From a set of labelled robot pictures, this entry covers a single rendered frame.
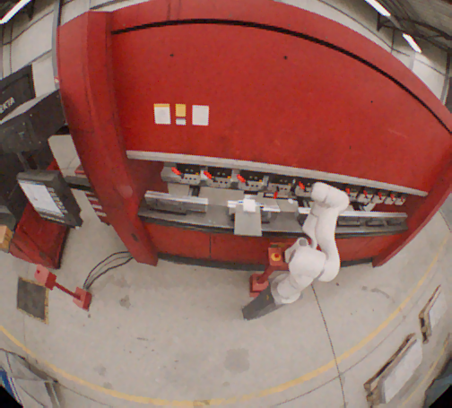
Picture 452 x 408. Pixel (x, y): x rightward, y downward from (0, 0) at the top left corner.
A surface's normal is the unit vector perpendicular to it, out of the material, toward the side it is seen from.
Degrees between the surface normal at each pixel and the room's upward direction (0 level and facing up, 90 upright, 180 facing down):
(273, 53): 90
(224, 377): 0
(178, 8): 90
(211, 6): 90
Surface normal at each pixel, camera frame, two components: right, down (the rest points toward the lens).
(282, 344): 0.09, -0.73
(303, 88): -0.07, 0.67
